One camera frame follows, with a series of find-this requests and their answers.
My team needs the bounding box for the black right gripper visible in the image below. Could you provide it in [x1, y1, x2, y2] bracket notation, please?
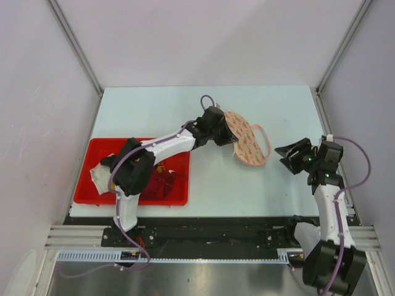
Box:
[274, 138, 320, 175]

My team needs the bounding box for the red plastic bin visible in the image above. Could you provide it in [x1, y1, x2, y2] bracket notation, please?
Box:
[73, 138, 190, 206]

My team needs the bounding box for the white slotted cable duct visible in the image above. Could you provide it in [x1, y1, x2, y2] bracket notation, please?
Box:
[57, 250, 289, 265]

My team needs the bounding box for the right aluminium frame post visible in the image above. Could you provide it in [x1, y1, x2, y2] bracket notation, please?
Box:
[315, 0, 376, 93]

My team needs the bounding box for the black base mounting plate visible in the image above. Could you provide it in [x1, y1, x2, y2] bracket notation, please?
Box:
[102, 215, 317, 249]

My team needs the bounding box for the white garment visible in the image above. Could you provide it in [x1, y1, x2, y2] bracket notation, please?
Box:
[89, 162, 111, 195]

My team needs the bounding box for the dark red garment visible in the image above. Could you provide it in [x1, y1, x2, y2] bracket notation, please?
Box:
[141, 161, 183, 200]

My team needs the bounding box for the black garment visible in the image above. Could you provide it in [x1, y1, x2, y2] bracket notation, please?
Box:
[100, 154, 119, 170]

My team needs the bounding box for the aluminium frame post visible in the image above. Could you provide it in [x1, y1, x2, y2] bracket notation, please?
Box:
[45, 0, 104, 97]
[315, 0, 376, 93]

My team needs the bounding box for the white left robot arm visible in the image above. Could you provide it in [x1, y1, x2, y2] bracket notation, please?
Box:
[108, 106, 238, 247]

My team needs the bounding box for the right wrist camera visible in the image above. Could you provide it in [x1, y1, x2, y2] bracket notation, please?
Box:
[321, 134, 334, 142]

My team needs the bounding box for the left aluminium frame post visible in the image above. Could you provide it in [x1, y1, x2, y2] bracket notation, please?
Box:
[45, 0, 104, 97]

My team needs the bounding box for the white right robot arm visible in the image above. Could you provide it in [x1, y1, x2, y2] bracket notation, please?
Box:
[275, 135, 367, 295]

